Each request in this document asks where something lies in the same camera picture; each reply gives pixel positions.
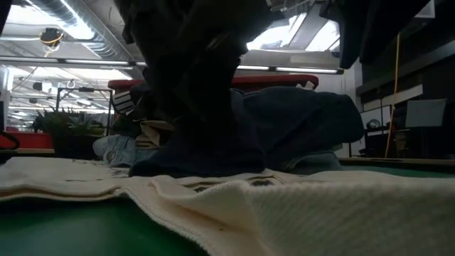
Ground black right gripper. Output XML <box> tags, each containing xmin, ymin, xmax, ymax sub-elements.
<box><xmin>319</xmin><ymin>0</ymin><xmax>431</xmax><ymax>70</ymax></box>

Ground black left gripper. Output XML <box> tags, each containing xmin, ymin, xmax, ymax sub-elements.
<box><xmin>113</xmin><ymin>0</ymin><xmax>274</xmax><ymax>122</ymax></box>

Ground navy shorts white Puma waistband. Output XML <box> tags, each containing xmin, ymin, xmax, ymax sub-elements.
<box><xmin>112</xmin><ymin>85</ymin><xmax>157</xmax><ymax>120</ymax></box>

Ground red plastic laundry bin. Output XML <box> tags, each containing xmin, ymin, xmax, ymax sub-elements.
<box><xmin>107</xmin><ymin>73</ymin><xmax>320</xmax><ymax>94</ymax></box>

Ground khaki button shirt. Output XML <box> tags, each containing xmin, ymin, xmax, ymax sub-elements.
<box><xmin>134</xmin><ymin>119</ymin><xmax>175</xmax><ymax>149</ymax></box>

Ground black garment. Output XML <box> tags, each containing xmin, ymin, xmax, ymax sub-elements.
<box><xmin>129</xmin><ymin>87</ymin><xmax>365</xmax><ymax>178</ymax></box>

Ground light blue denim jeans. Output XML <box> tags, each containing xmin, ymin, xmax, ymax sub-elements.
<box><xmin>92</xmin><ymin>134</ymin><xmax>344</xmax><ymax>175</ymax></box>

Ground long ceiling light strip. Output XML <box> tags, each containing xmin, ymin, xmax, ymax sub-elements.
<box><xmin>0</xmin><ymin>56</ymin><xmax>344</xmax><ymax>75</ymax></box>

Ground white board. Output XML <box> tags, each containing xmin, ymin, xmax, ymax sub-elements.
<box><xmin>350</xmin><ymin>105</ymin><xmax>392</xmax><ymax>157</ymax></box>

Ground grey flat panel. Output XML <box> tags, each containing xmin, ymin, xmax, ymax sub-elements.
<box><xmin>404</xmin><ymin>98</ymin><xmax>447</xmax><ymax>129</ymax></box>

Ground small potted succulent plant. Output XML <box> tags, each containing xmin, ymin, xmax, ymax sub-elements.
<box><xmin>35</xmin><ymin>107</ymin><xmax>107</xmax><ymax>160</ymax></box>

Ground red low counter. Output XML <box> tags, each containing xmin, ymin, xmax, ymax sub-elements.
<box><xmin>0</xmin><ymin>131</ymin><xmax>54</xmax><ymax>149</ymax></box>

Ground light wood desk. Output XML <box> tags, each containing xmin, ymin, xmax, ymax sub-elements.
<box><xmin>10</xmin><ymin>146</ymin><xmax>58</xmax><ymax>154</ymax></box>

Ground white printed tote bag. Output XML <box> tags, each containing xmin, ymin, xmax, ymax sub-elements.
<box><xmin>0</xmin><ymin>156</ymin><xmax>455</xmax><ymax>256</ymax></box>

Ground green table mat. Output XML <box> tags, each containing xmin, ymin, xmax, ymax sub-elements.
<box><xmin>0</xmin><ymin>197</ymin><xmax>210</xmax><ymax>256</ymax></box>

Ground yellow hanging cable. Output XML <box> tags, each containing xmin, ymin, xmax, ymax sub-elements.
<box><xmin>385</xmin><ymin>31</ymin><xmax>402</xmax><ymax>159</ymax></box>

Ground silver ventilation duct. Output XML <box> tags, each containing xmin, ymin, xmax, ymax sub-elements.
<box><xmin>28</xmin><ymin>0</ymin><xmax>143</xmax><ymax>61</ymax></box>

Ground yellow ceiling cable reel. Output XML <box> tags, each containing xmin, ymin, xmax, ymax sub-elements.
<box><xmin>38</xmin><ymin>27</ymin><xmax>65</xmax><ymax>49</ymax></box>

